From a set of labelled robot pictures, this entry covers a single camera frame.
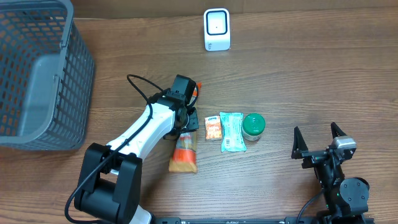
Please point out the green lid glass jar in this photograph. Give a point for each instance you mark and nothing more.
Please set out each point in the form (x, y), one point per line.
(253, 126)

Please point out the grey plastic mesh basket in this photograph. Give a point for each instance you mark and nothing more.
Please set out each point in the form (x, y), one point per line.
(47, 76)

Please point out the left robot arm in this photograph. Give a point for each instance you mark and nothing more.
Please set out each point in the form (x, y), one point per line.
(109, 185)

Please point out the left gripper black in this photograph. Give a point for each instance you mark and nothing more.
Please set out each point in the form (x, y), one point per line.
(191, 123)

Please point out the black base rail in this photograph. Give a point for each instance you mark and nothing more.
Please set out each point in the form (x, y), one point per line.
(286, 220)

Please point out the white barcode scanner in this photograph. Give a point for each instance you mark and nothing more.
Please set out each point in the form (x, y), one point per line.
(217, 29)

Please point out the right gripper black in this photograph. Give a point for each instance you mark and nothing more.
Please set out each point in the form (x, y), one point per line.
(316, 154)

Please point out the green wet wipes packet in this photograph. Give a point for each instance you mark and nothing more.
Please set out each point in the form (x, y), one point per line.
(232, 132)

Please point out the orange spaghetti packet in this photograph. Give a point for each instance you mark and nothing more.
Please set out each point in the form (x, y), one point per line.
(184, 158)

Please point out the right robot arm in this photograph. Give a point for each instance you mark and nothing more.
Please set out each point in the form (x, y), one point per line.
(346, 199)

